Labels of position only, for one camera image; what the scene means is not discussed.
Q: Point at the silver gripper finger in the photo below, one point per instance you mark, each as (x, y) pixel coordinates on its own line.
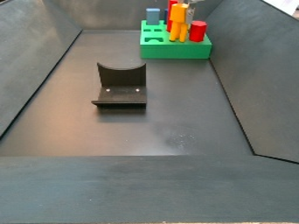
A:
(190, 11)

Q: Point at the yellow three prong object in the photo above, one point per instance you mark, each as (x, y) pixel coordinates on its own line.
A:
(179, 26)

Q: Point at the green shape sorter board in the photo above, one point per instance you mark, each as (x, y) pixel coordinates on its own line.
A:
(158, 47)

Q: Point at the black curved fixture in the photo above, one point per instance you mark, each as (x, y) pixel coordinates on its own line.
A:
(122, 86)

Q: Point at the dark blue cylinder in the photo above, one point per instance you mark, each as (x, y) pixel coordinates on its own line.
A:
(165, 16)

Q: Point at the red hexagonal prism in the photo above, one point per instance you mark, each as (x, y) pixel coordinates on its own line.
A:
(198, 31)

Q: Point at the tall red cylinder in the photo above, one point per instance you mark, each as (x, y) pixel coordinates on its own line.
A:
(171, 3)

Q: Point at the light blue square block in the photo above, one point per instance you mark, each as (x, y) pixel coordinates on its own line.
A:
(153, 16)

